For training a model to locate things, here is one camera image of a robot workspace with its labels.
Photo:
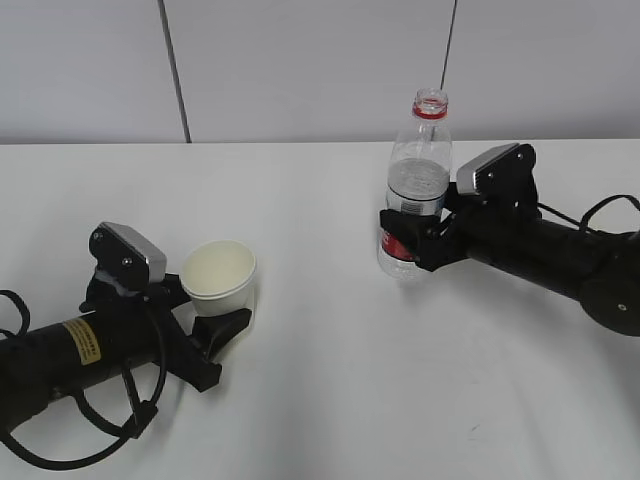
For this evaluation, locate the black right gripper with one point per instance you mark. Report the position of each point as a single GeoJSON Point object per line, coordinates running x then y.
{"type": "Point", "coordinates": [472, 223]}

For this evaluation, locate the white paper cup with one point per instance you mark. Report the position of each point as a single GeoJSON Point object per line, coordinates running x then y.
{"type": "Point", "coordinates": [219, 277]}

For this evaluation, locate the clear water bottle red label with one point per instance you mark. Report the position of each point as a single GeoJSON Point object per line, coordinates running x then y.
{"type": "Point", "coordinates": [420, 163]}

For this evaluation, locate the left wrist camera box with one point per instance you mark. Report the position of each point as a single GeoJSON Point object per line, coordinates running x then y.
{"type": "Point", "coordinates": [126, 260]}

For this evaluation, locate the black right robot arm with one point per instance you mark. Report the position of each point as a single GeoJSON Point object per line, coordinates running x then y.
{"type": "Point", "coordinates": [597, 269]}

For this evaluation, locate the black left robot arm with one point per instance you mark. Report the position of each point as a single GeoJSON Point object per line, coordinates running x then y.
{"type": "Point", "coordinates": [49, 363]}

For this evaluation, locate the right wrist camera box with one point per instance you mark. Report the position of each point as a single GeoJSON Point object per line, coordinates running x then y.
{"type": "Point", "coordinates": [502, 175]}

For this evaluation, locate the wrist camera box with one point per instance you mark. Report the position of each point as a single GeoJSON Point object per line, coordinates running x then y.
{"type": "Point", "coordinates": [126, 260]}
{"type": "Point", "coordinates": [502, 175]}

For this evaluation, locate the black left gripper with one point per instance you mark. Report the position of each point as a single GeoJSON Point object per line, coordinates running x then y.
{"type": "Point", "coordinates": [143, 328]}

